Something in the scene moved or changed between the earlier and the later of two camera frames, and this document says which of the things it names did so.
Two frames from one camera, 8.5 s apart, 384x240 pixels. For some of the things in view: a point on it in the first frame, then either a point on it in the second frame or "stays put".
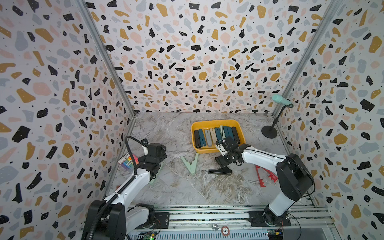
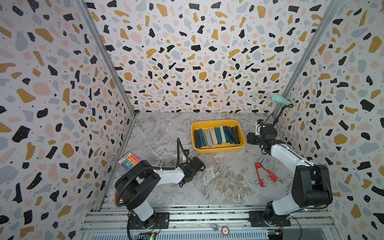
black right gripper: (221, 161) → (252, 138)
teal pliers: (202, 139) stays put
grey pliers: (208, 137) stays put
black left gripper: (143, 159) → (183, 166)
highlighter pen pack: (126, 162) stays put
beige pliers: (214, 136) stays put
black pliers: (223, 171) → (234, 135)
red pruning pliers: (272, 176) stays put
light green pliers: (223, 134) stays put
